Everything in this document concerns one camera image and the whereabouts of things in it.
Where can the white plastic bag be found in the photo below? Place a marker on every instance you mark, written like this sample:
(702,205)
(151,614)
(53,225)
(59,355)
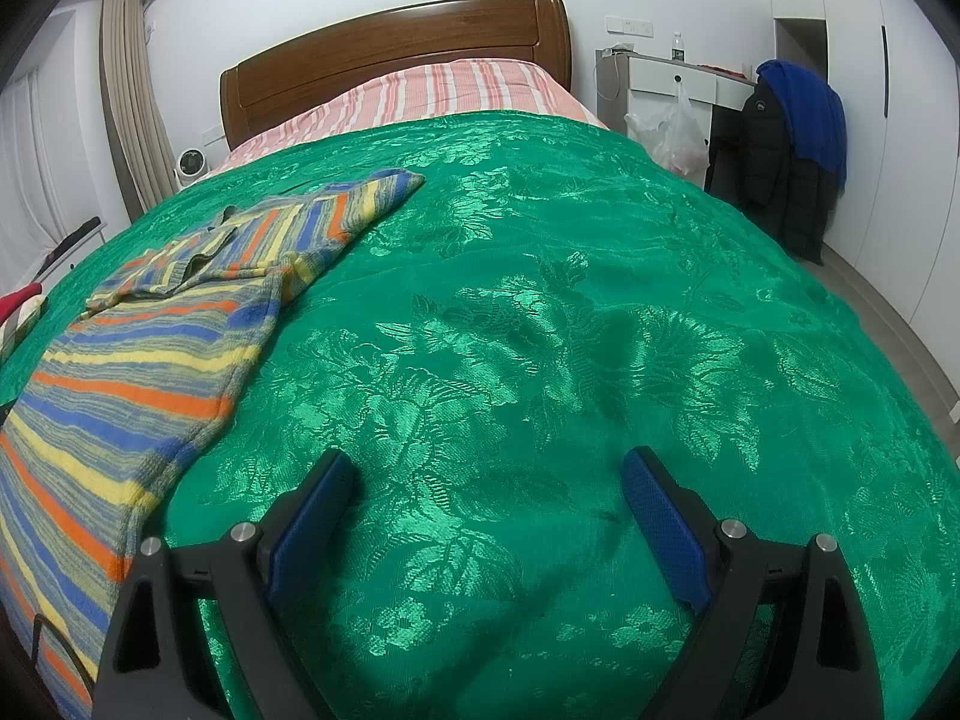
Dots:
(671,135)

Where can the pink striped bed sheet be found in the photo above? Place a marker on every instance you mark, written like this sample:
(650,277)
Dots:
(420,94)

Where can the white desk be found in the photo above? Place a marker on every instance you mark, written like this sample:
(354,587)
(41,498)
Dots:
(660,75)

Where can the clear water bottle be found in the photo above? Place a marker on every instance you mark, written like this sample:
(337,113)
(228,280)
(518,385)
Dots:
(678,49)

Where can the blue cloth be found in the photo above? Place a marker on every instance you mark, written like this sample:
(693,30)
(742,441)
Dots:
(810,112)

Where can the striped folded cloth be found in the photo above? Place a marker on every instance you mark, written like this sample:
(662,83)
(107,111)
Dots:
(22,326)

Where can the beige curtain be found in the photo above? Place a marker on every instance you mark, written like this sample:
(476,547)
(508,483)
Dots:
(131,90)

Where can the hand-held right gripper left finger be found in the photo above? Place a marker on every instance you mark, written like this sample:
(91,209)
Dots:
(311,532)

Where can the red knit cloth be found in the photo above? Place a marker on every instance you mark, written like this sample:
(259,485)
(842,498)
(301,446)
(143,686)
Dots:
(16,304)

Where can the small white fan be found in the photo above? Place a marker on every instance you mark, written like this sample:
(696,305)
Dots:
(191,167)

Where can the green floral bedspread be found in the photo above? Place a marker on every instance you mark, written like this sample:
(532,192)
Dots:
(562,315)

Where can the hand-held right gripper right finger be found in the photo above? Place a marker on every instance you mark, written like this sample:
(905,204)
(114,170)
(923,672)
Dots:
(664,525)

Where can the wooden headboard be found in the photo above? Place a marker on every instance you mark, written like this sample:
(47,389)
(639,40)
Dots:
(390,41)

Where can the white window blinds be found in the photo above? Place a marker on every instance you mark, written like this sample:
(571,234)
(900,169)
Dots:
(45,165)

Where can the black item on shelf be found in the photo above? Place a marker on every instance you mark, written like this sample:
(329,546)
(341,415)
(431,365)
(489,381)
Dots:
(71,241)

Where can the white wall socket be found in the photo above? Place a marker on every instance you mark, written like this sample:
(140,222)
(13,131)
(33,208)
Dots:
(628,26)

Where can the striped knit sweater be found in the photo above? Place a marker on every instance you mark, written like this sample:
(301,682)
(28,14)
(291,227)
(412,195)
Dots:
(135,390)

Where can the black puffer jacket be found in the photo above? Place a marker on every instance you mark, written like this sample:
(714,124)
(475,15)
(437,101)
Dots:
(772,165)

